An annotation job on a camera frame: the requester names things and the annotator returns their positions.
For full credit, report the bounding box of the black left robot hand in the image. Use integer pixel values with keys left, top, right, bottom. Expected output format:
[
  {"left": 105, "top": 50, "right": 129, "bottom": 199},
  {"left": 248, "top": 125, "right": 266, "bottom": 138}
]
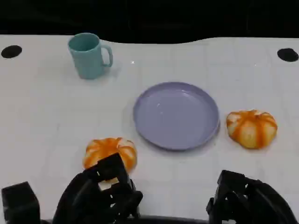
[{"left": 52, "top": 153, "right": 143, "bottom": 224}]

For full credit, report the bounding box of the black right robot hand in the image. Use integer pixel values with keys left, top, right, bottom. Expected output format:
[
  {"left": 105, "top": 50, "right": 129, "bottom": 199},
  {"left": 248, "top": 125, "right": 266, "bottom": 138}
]
[{"left": 206, "top": 169, "right": 294, "bottom": 224}]

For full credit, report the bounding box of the orange and white bread roll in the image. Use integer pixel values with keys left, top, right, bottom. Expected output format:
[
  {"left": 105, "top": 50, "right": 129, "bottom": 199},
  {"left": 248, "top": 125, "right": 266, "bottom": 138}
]
[
  {"left": 83, "top": 137, "right": 138, "bottom": 175},
  {"left": 226, "top": 109, "right": 278, "bottom": 149}
]

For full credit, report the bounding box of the lilac plate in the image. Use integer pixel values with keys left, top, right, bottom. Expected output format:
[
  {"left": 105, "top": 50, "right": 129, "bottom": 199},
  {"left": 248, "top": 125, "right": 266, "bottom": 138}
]
[{"left": 133, "top": 81, "right": 221, "bottom": 151}]

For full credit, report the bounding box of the pale green mug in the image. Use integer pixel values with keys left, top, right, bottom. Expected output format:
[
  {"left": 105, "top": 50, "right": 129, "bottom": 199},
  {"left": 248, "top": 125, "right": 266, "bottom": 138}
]
[{"left": 67, "top": 32, "right": 114, "bottom": 80}]

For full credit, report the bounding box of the black round table grommet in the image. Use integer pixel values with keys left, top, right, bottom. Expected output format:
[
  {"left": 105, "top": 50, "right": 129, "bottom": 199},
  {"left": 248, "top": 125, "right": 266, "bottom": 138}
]
[
  {"left": 0, "top": 45, "right": 23, "bottom": 59},
  {"left": 277, "top": 48, "right": 299, "bottom": 63}
]

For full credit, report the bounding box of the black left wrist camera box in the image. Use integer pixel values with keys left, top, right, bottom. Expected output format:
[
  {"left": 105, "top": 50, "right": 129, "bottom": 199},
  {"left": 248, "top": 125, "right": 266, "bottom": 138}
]
[{"left": 1, "top": 181, "right": 41, "bottom": 224}]

